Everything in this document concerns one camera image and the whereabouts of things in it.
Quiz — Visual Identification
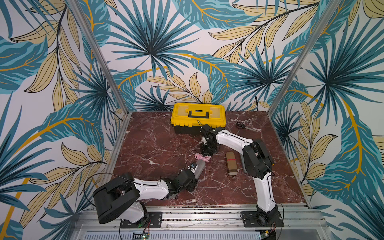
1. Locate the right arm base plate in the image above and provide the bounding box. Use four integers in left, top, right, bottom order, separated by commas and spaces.
240, 211, 284, 229

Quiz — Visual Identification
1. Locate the aluminium front rail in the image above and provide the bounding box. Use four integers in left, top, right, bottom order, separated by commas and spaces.
70, 204, 333, 240

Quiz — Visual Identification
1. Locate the brown case with red band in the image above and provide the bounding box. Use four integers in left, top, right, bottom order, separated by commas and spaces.
226, 152, 238, 176

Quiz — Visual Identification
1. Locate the yellow black toolbox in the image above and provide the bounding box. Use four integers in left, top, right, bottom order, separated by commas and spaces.
171, 103, 226, 135

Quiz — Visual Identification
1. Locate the metal frame post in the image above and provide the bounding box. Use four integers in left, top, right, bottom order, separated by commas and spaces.
68, 0, 129, 117
268, 0, 341, 117

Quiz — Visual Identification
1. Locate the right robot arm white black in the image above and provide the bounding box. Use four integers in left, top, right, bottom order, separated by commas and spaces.
200, 125, 280, 221

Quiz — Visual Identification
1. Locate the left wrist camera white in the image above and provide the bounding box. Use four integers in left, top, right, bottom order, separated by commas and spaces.
188, 163, 197, 171

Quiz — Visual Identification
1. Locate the right metal frame post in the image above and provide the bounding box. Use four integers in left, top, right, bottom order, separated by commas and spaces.
268, 0, 341, 117

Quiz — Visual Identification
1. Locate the grey oval eyeglass case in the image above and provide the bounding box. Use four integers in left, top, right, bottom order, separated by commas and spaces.
194, 160, 206, 180

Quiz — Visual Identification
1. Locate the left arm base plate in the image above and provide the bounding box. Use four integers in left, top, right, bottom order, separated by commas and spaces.
120, 212, 163, 229

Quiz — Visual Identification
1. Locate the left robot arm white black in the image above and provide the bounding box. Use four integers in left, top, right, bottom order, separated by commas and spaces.
93, 167, 202, 224

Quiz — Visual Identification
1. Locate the left metal frame post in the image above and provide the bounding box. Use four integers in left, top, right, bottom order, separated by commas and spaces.
68, 0, 129, 117

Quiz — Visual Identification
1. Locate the pink cloth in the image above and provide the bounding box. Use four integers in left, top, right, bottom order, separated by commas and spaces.
194, 153, 211, 163

